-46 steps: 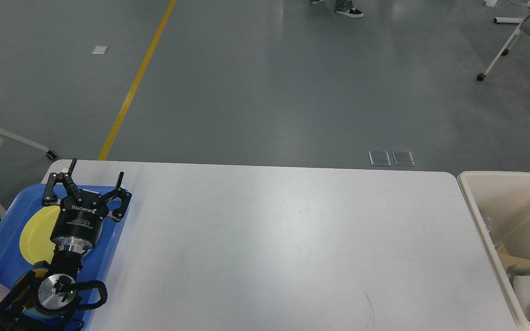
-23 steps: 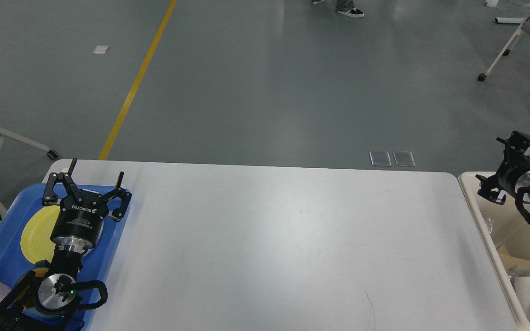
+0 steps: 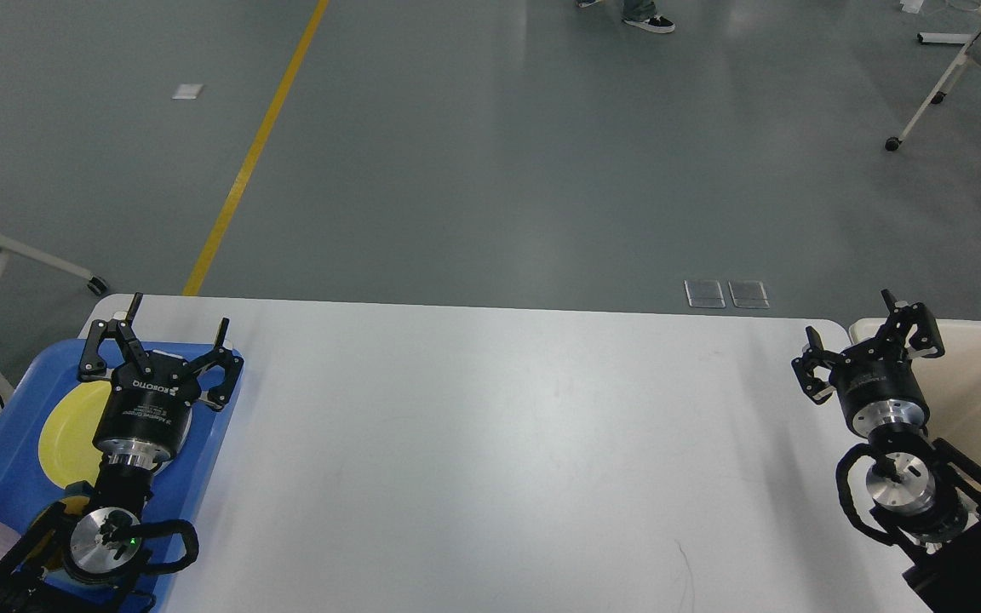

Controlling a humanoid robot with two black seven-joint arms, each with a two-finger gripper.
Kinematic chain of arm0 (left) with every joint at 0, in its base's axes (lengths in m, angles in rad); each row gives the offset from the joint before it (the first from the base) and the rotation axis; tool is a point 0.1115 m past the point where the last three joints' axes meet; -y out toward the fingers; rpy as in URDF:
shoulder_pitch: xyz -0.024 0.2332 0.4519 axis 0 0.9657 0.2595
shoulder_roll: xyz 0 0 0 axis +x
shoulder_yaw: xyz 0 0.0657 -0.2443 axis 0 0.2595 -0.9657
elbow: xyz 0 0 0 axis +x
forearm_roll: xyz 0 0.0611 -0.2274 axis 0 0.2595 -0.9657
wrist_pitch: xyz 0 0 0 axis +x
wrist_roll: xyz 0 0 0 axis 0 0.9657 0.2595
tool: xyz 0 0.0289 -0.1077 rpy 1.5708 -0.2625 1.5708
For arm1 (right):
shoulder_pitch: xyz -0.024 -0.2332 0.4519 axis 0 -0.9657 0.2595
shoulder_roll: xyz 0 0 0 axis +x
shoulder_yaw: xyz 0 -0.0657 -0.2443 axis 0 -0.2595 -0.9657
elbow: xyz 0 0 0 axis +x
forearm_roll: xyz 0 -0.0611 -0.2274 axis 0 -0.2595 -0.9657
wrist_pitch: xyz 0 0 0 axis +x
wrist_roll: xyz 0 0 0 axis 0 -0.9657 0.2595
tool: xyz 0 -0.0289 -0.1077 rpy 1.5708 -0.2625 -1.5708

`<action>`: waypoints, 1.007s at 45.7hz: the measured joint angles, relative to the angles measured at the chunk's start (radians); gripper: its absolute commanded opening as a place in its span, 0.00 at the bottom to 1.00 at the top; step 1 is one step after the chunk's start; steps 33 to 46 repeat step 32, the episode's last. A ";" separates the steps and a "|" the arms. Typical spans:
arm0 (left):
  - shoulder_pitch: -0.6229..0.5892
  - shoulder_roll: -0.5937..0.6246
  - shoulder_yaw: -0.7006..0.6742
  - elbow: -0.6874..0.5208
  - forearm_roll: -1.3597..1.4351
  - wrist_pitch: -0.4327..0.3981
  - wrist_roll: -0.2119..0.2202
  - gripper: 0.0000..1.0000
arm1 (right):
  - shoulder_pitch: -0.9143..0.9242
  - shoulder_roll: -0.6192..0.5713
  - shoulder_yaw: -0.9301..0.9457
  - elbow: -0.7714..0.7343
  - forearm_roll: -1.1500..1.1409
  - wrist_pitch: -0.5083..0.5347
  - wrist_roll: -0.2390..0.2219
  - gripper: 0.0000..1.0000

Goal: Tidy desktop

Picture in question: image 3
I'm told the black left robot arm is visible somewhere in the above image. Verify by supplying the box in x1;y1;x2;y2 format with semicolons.
0;295;244;612

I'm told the right floor socket cover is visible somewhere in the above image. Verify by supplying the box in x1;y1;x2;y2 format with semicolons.
727;280;771;310

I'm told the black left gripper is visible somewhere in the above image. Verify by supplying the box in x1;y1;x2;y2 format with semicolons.
77;294;244;466

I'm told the black sneaker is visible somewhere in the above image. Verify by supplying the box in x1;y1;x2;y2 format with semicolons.
622;14;676;34

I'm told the floor socket cover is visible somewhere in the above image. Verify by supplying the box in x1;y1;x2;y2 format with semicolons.
727;280;771;310
684;279;727;309

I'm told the left floor socket cover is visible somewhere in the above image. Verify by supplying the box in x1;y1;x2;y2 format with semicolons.
684;279;727;309

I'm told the yellow plastic plate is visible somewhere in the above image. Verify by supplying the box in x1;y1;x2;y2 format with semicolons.
37;381;112;489

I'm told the white rolling stand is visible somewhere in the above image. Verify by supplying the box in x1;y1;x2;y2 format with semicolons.
884;0;981;154

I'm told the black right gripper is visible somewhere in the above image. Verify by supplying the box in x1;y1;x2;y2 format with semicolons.
790;289;946;439

